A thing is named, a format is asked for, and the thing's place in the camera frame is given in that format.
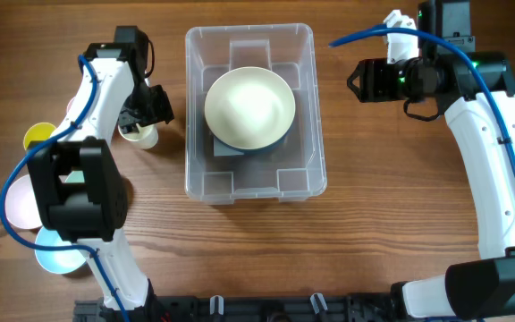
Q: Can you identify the pink bowl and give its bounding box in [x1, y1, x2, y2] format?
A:
[4, 175, 42, 230]

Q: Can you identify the white label in container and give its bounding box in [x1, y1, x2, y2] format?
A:
[213, 138, 244, 157]

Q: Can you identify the clear plastic storage container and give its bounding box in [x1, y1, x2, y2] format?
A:
[185, 23, 327, 204]

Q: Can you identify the light blue bowl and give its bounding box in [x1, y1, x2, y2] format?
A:
[34, 227, 86, 275]

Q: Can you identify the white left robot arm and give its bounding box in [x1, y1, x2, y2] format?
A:
[23, 40, 173, 320]

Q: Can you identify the blue plate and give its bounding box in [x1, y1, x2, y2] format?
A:
[213, 124, 294, 154]

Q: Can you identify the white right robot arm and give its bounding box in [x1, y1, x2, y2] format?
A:
[347, 52, 515, 320]

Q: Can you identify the pink cup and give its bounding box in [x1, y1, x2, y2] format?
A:
[66, 97, 75, 114]

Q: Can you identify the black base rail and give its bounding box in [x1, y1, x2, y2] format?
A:
[73, 285, 409, 322]

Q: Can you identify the yellow cup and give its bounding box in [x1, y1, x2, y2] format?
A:
[22, 123, 56, 150]

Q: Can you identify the cream plate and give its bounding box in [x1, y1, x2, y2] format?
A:
[204, 66, 296, 150]

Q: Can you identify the cream cup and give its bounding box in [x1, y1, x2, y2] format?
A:
[118, 124, 158, 149]

